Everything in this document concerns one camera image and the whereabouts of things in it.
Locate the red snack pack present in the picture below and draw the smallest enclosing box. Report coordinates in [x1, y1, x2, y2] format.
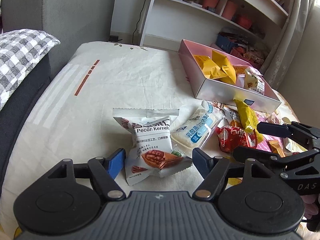
[215, 126, 258, 153]

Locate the pink basket on floor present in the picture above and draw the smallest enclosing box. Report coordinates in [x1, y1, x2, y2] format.
[231, 47, 264, 69]

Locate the pecan kernel snack pack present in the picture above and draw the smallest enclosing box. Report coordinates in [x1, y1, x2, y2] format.
[113, 108, 192, 186]

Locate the white cream snack pack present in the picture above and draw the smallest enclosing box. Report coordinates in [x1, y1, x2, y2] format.
[283, 138, 307, 153]

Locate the yellow snack pack in box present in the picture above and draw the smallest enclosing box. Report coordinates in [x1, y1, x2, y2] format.
[212, 50, 236, 85]

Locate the white bookshelf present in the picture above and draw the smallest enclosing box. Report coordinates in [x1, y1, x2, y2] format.
[137, 0, 289, 50]

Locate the grey sofa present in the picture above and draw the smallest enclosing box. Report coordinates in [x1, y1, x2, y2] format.
[0, 0, 121, 78]

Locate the pecan pack in box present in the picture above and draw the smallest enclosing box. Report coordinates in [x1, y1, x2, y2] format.
[244, 67, 265, 95]

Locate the blue storage bin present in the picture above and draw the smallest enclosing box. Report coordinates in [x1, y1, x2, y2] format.
[215, 34, 239, 53]

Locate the pink silver cardboard box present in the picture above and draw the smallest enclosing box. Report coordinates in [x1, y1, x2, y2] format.
[178, 40, 280, 113]

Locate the gold snack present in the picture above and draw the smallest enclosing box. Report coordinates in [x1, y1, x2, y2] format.
[268, 140, 285, 158]

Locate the orange white snack pack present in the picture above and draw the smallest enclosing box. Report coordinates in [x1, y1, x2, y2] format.
[223, 106, 242, 128]

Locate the red shelf basket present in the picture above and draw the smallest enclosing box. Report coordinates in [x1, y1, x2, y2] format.
[236, 15, 252, 30]

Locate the pink cup holder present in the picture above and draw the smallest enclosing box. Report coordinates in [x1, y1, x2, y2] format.
[222, 1, 238, 20]

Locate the black power cable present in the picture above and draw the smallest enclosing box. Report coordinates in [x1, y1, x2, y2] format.
[132, 0, 157, 46]

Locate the floral tablecloth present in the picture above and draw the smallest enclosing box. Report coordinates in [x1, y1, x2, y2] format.
[0, 40, 301, 239]

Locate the yellow snack pack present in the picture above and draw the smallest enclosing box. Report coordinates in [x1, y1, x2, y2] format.
[234, 99, 264, 144]
[212, 50, 236, 85]

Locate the lace curtain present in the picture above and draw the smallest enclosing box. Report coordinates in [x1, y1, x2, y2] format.
[260, 0, 315, 89]

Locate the pink pen holder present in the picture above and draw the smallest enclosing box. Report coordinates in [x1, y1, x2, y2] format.
[202, 0, 219, 9]

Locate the checkered grey pillow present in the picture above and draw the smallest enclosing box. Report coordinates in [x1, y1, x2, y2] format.
[0, 29, 60, 108]

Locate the white blue bread stick pack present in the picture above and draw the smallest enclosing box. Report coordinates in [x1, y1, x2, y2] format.
[171, 100, 224, 151]

